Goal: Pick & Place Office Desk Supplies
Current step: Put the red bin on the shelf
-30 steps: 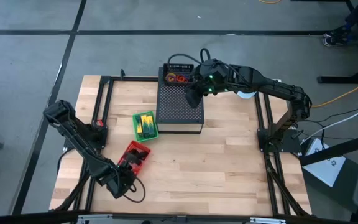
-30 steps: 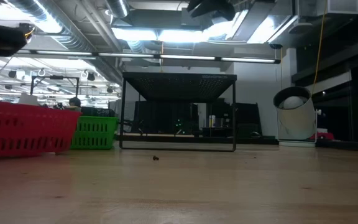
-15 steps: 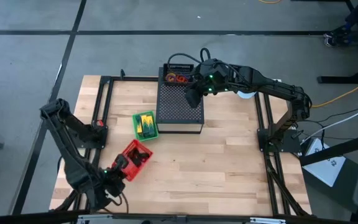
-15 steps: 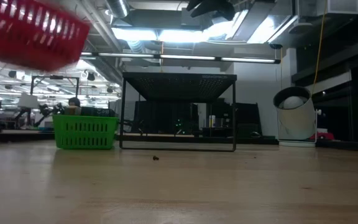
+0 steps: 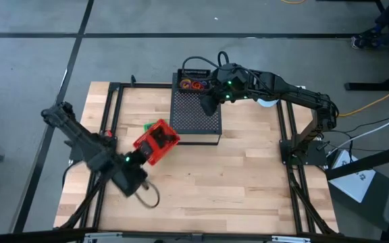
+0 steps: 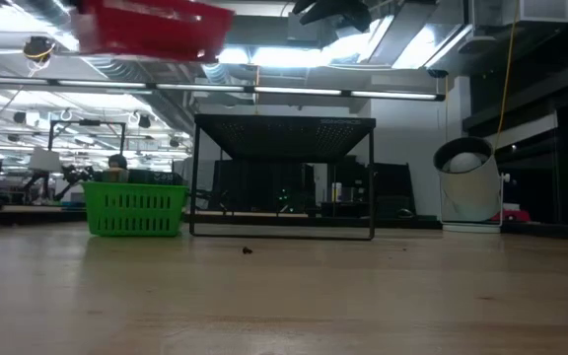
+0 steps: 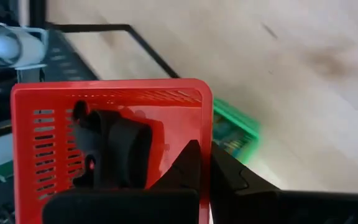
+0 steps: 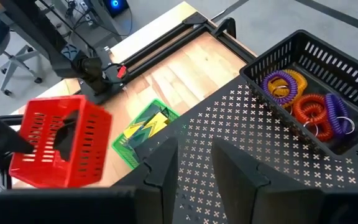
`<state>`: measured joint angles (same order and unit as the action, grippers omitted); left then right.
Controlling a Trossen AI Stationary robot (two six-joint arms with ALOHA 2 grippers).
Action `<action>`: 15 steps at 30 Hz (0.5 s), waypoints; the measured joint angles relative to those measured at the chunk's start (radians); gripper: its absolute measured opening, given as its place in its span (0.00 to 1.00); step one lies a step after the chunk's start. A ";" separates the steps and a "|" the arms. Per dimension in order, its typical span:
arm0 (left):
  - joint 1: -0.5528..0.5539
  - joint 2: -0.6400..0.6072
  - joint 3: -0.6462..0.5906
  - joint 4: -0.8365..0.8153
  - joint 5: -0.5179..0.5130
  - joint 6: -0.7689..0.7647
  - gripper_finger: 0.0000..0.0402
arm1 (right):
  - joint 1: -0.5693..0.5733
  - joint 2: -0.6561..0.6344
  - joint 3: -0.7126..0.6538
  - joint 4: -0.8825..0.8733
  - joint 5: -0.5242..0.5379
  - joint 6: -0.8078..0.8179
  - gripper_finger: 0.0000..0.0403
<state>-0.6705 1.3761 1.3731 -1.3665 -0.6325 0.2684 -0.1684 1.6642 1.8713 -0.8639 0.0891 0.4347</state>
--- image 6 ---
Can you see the green plastic slotted basket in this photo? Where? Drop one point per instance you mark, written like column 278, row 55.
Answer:
column 136, row 209

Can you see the red plastic slotted basket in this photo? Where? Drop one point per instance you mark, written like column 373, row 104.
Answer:
column 151, row 29

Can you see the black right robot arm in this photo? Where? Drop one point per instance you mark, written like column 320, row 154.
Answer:
column 333, row 12

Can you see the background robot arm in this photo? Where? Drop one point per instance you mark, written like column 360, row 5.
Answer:
column 74, row 175

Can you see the black perforated metal desk shelf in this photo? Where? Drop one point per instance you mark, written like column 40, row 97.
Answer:
column 284, row 138

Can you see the yellow background bottle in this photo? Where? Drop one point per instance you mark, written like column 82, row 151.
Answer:
column 335, row 192

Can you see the small dark crumb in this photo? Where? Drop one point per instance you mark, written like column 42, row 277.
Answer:
column 247, row 250

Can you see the long ceiling light strip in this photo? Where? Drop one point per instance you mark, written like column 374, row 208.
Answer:
column 215, row 88

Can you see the grey ceiling box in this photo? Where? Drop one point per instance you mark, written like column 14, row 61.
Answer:
column 304, row 34

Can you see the person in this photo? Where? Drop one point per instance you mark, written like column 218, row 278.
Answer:
column 118, row 162

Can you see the white round floor fan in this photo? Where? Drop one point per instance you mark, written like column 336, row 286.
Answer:
column 471, row 197

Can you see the red background object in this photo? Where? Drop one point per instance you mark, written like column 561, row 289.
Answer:
column 511, row 215

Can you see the white lamp shade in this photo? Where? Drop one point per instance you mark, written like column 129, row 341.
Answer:
column 44, row 160

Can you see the black ceiling dome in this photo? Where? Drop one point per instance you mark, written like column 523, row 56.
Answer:
column 39, row 49

